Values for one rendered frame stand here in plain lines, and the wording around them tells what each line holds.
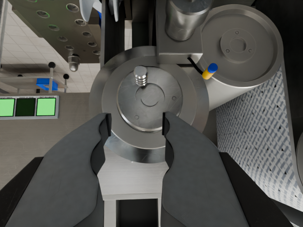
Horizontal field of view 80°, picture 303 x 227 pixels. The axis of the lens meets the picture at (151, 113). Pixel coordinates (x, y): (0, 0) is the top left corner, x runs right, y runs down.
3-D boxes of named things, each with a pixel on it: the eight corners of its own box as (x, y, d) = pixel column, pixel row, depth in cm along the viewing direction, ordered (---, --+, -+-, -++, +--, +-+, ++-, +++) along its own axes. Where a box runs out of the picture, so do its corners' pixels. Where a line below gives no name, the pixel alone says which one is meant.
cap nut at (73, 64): (77, 55, 55) (77, 69, 55) (82, 60, 59) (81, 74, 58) (65, 55, 55) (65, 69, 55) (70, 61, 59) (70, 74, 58)
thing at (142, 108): (135, 143, 19) (104, 83, 20) (135, 143, 21) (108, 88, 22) (195, 111, 20) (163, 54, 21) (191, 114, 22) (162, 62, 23)
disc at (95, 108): (205, 45, 24) (213, 162, 21) (204, 47, 24) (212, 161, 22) (90, 45, 23) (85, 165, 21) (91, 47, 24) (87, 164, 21)
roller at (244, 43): (277, 3, 25) (290, 87, 23) (211, 73, 50) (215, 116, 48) (190, 3, 25) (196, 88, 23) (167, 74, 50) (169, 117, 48)
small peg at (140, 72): (137, 80, 18) (130, 68, 18) (138, 88, 20) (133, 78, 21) (150, 74, 18) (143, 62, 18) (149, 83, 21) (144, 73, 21)
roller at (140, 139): (194, 55, 23) (200, 148, 21) (168, 102, 48) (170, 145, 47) (102, 55, 23) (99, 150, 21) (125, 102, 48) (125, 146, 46)
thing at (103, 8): (106, -50, 27) (103, 69, 24) (124, 40, 50) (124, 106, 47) (103, -50, 27) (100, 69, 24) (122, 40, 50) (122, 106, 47)
